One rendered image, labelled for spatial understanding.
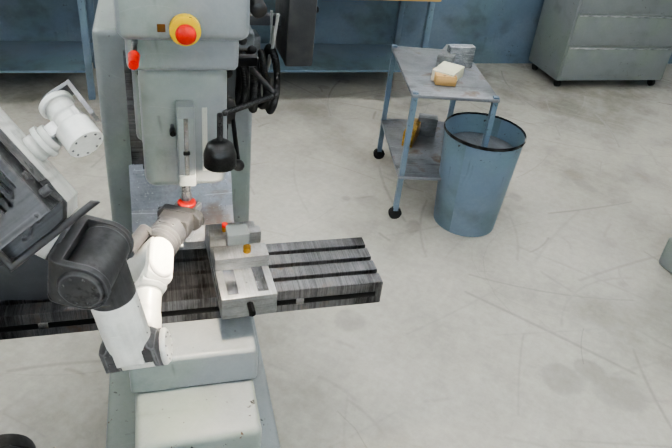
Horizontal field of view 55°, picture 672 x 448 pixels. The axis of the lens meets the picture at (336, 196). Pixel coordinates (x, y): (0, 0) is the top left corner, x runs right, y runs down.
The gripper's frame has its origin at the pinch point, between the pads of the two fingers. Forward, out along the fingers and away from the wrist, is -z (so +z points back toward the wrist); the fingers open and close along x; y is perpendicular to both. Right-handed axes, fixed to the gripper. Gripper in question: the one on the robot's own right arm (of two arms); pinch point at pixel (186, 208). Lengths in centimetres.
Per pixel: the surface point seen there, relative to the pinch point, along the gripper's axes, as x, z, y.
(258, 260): -20.6, -0.3, 13.1
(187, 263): 2.0, -4.0, 22.4
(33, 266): 32.7, 22.2, 10.9
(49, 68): 223, -278, 97
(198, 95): -6.7, 6.7, -37.1
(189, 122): -6.1, 11.1, -32.1
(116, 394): 35, -12, 99
